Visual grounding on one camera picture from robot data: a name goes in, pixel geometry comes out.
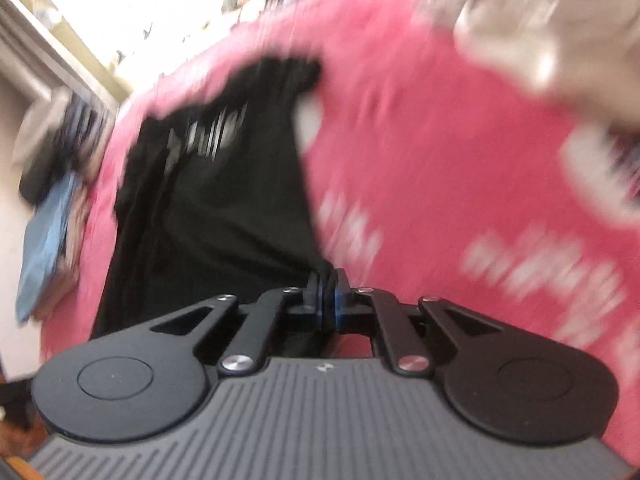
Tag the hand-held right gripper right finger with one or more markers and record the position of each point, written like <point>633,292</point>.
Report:
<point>340,305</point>

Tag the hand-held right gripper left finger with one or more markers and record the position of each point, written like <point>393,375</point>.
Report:
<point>318,305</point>

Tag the black printed t-shirt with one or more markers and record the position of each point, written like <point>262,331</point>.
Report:
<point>210,210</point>

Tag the pile of white clothes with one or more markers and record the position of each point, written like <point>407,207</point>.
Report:
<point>540,20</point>

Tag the pink floral blanket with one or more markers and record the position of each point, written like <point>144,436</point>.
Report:
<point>425,160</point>

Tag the light blue folded garment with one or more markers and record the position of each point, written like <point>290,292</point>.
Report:
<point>45,245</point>

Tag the dark grey folded garment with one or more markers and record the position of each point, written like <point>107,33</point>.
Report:
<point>65,155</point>

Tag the pale grey folded garment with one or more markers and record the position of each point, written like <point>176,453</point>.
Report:
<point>42,125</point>

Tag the grey curtain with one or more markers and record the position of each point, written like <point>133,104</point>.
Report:
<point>35,50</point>

